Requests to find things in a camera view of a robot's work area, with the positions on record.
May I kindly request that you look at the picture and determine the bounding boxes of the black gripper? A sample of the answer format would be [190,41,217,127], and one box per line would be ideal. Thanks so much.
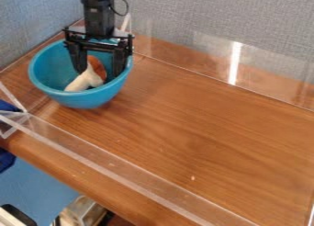
[65,0,134,77]

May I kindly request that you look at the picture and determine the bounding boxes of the black white object below table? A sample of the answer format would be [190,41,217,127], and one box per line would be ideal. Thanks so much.
[0,204,38,226]

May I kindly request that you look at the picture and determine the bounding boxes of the clear acrylic barrier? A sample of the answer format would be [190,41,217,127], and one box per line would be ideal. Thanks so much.
[0,12,314,226]

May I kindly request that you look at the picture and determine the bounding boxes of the blue cloth object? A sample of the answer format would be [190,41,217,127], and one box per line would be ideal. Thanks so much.
[0,99,22,173]

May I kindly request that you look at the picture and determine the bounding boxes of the grey metal object below table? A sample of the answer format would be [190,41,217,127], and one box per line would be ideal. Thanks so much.
[51,196,109,226]

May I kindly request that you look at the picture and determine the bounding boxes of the blue plastic bowl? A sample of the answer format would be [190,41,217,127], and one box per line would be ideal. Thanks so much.
[29,40,134,109]

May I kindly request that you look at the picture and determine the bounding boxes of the white brown toy mushroom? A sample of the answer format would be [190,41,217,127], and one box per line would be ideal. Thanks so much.
[66,55,107,92]

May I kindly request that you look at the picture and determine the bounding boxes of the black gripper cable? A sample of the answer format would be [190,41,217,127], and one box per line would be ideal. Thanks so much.
[109,0,130,17]

